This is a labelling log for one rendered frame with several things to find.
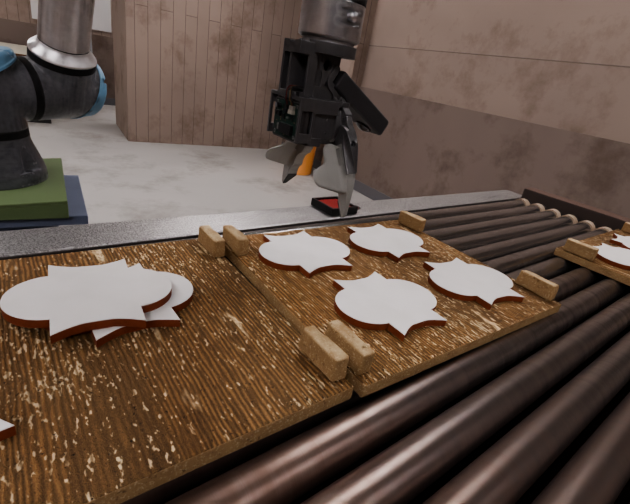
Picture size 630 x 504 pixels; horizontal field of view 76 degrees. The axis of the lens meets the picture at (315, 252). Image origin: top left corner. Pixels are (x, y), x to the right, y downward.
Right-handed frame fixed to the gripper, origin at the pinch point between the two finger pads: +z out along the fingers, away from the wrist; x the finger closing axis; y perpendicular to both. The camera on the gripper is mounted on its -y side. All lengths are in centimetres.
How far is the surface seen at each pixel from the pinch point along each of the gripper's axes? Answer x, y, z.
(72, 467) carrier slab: 22.8, 33.8, 9.0
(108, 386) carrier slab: 16.3, 30.4, 9.0
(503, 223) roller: -5, -66, 11
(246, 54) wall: -490, -229, -19
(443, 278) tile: 14.5, -15.3, 8.0
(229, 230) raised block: -5.8, 10.1, 6.4
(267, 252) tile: -0.6, 6.4, 8.0
